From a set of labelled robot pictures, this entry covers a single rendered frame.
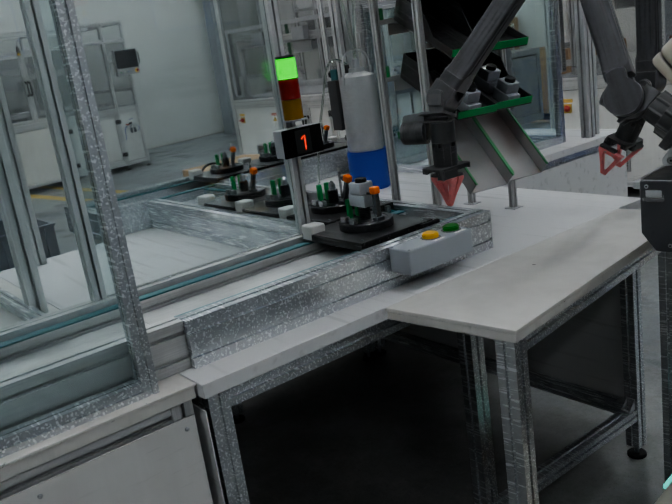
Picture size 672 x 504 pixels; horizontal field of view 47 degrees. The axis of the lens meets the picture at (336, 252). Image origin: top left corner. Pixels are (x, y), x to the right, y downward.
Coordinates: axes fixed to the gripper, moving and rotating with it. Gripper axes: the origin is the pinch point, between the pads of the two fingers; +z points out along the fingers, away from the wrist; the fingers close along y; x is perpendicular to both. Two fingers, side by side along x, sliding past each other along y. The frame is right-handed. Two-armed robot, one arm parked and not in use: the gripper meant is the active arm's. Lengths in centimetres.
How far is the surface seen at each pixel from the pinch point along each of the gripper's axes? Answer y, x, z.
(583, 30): -165, -73, -28
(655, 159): -384, -166, 77
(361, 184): 10.1, -19.8, -5.4
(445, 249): 6.5, 3.4, 9.5
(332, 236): 19.5, -22.3, 5.8
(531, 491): 20, 35, 54
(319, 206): 4.5, -46.5, 4.0
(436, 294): 15.8, 8.4, 16.7
